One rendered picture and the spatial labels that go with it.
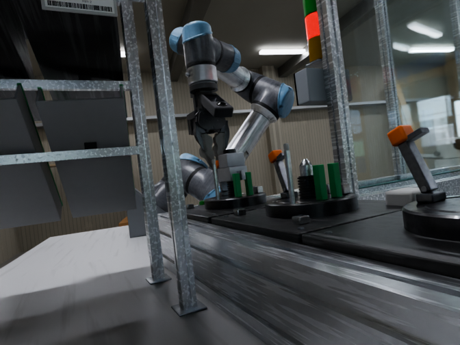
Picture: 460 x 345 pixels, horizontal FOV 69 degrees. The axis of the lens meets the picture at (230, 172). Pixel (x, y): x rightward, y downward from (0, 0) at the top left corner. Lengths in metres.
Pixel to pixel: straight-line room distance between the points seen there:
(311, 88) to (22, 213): 0.62
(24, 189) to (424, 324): 0.62
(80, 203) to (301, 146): 7.65
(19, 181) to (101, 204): 0.16
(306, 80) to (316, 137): 7.73
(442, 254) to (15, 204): 0.66
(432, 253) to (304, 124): 8.09
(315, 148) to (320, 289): 8.15
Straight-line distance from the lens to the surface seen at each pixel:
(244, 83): 1.27
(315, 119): 8.52
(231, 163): 0.72
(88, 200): 0.74
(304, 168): 0.52
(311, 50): 0.78
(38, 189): 0.69
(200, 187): 1.18
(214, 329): 0.44
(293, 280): 0.31
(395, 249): 0.29
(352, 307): 0.27
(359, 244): 0.31
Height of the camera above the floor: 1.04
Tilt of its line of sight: level
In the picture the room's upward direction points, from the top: 7 degrees counter-clockwise
